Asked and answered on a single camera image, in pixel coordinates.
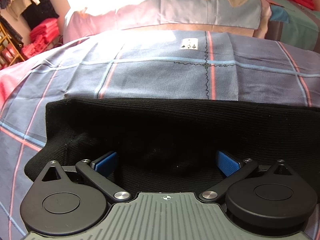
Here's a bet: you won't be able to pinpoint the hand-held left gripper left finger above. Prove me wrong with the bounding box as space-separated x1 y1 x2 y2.
41 151 132 202

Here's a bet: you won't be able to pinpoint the teal patchwork pillow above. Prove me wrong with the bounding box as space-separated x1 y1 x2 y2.
265 2 320 53

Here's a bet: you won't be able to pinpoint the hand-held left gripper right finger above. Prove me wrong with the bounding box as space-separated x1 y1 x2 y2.
199 150 298 203

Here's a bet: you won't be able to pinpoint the blue plaid blanket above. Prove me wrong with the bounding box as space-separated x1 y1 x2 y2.
0 30 320 240

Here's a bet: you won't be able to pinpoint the light blue pink duvet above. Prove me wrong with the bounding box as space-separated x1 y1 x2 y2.
62 0 273 40

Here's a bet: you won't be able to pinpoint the wooden shelf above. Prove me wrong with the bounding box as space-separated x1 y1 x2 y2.
0 17 26 68

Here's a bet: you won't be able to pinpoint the black hanging garment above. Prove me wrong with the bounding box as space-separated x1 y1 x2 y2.
22 0 60 30

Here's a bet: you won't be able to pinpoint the black pants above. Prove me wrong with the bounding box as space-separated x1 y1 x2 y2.
24 97 320 205

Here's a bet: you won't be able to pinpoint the beige hanging garment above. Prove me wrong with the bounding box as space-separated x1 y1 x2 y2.
6 0 41 21

